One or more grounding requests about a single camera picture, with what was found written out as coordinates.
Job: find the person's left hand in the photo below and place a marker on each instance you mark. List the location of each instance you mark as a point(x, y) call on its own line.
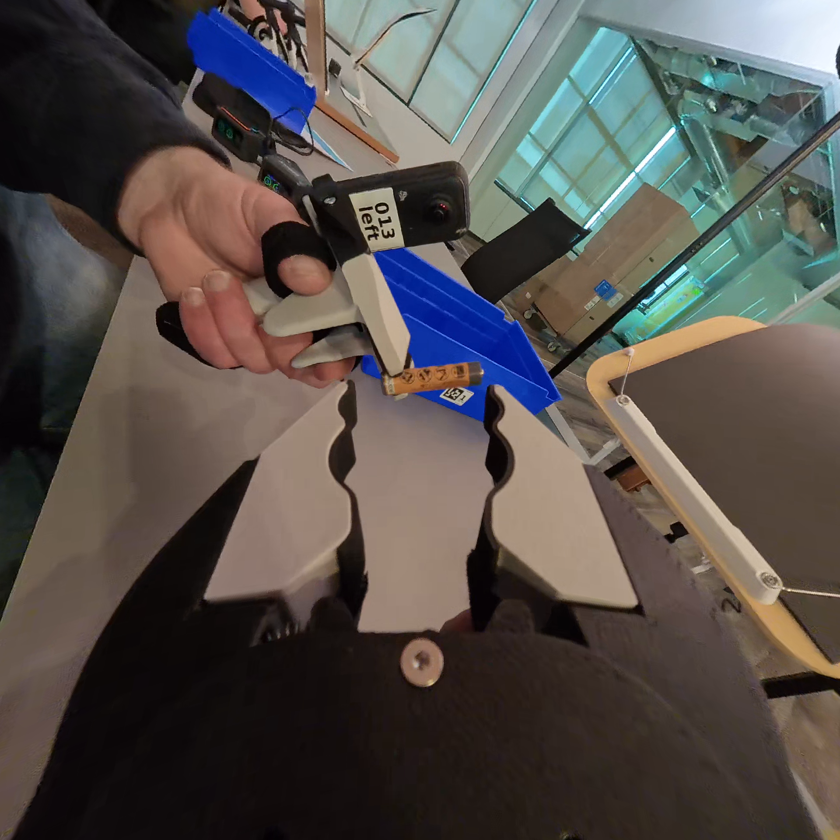
point(197, 250)

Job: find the small wooden table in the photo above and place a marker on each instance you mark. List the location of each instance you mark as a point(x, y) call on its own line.
point(355, 131)

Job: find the black chair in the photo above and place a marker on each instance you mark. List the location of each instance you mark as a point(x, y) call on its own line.
point(525, 247)

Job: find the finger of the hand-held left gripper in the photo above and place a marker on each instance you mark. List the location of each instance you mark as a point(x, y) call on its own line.
point(378, 309)
point(335, 348)

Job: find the black board with wooden rim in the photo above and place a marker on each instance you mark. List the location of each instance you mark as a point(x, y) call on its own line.
point(748, 446)

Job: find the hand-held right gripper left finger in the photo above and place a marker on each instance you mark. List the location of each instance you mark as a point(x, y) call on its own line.
point(282, 525)

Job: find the orange AAA battery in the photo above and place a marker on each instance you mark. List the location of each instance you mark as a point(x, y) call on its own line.
point(433, 379)

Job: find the large blue bin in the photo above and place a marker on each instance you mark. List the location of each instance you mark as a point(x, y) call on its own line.
point(460, 315)

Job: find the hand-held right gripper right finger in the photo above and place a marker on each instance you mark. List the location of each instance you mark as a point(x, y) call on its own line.
point(558, 525)

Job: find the cardboard panel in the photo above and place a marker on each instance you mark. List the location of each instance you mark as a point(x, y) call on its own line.
point(617, 269)

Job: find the pale tool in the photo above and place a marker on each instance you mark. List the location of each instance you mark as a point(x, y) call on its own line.
point(387, 33)

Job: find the person's left forearm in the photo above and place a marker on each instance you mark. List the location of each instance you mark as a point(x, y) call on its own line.
point(92, 105)

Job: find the black electronic device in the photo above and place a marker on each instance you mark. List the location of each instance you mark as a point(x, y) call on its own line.
point(250, 131)

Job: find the small blue bin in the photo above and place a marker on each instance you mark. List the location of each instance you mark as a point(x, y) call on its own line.
point(250, 66)

